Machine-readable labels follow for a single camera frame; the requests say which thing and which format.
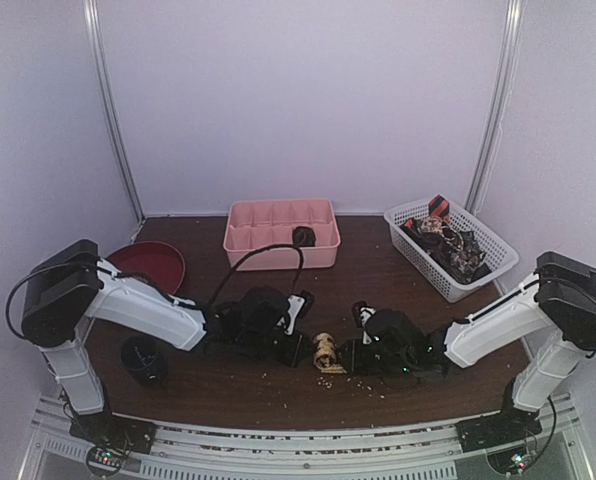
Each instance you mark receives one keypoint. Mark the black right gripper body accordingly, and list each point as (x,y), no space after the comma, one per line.
(357,354)

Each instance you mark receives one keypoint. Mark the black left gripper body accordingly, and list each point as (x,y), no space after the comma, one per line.
(256,344)

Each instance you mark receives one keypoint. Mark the leopard print tie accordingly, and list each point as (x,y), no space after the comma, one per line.
(324,358)

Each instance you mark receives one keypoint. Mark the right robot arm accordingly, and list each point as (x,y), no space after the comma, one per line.
(560,294)

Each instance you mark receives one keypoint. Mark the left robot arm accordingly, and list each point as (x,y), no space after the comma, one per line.
(77,283)

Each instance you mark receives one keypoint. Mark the dark patterned ties pile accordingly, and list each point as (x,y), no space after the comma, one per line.
(456,252)

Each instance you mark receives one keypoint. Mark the rolled black tie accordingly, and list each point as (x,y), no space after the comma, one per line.
(303,237)

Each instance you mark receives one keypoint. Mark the pink divided organizer box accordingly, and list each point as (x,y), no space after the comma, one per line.
(252,225)

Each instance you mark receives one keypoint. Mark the dark blue cup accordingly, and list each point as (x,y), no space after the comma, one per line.
(143,361)

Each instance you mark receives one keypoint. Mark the red round plate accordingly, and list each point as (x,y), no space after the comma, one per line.
(162,262)

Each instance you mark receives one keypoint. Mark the white plastic mesh basket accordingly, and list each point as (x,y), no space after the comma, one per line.
(500,256)

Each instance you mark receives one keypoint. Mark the red black striped tie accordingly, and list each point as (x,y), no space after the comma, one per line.
(440,208)

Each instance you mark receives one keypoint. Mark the right circuit board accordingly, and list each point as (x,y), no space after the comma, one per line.
(514,461)

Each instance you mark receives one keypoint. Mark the circuit board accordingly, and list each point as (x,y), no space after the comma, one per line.
(104,462)
(514,461)

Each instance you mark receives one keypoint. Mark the left circuit board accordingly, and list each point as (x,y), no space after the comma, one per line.
(104,462)

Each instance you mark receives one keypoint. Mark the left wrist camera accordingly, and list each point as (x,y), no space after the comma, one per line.
(299,306)

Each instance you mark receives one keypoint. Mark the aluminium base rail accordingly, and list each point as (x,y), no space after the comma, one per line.
(419,451)

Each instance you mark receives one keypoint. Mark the right aluminium corner post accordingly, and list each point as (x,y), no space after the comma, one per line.
(505,69)

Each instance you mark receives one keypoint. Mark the aluminium corner post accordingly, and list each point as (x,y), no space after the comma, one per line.
(94,31)
(505,69)

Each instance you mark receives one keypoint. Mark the left aluminium corner post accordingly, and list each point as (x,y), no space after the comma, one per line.
(94,31)

